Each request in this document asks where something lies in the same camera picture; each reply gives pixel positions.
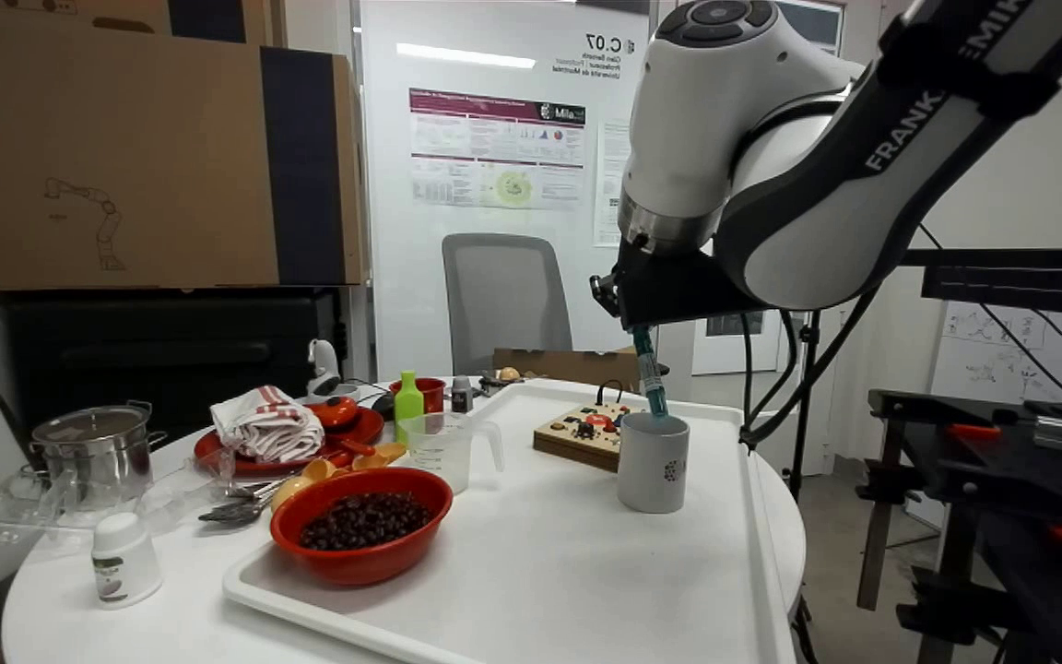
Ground red plate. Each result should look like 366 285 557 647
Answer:
192 401 382 475

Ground wooden busy board toy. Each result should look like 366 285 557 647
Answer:
532 406 625 473

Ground red bowl with beans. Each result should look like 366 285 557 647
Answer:
268 468 452 585

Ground clear plastic measuring cup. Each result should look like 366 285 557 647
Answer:
409 413 506 491

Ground metal utensils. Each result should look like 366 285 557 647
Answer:
203 479 281 527

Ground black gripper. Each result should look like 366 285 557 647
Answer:
590 245 758 327

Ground green marker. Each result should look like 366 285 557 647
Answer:
632 323 669 418

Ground white desk gadget with cable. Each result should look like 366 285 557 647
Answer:
307 341 339 398

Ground grey office chair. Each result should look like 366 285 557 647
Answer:
444 232 573 371

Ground black cabinet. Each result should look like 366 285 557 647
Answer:
0 288 344 434

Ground white red patterned cloth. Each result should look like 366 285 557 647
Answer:
211 382 323 465

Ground wall poster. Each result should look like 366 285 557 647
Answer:
409 90 590 209

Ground white plastic tray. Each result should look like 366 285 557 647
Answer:
226 379 798 664

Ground red cup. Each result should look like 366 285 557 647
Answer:
389 376 446 413

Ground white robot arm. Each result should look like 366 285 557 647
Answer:
590 0 1062 327

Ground white pill bottle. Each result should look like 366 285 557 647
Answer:
91 514 162 605

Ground large cardboard box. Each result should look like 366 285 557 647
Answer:
0 12 366 291

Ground white mug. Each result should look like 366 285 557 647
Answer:
616 413 691 514

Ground steel pot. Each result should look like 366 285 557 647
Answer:
34 398 158 514

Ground small green bottle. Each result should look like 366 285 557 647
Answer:
396 371 424 448

